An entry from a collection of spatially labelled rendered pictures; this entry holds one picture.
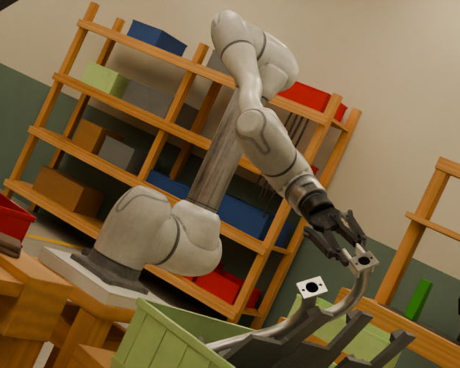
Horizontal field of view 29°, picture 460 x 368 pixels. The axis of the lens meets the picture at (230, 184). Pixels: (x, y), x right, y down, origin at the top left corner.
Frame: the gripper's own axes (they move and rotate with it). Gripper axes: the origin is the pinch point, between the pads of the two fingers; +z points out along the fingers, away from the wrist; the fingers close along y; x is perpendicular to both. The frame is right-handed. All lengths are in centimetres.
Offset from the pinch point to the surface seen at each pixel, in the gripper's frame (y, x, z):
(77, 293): -55, 31, -47
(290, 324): -20.8, 3.0, 7.0
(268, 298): 143, 441, -319
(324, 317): -15.9, -2.8, 12.3
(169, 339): -45.4, 4.5, -2.5
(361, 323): -4.3, 9.3, 9.6
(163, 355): -47.6, 6.7, -0.5
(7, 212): -64, 35, -89
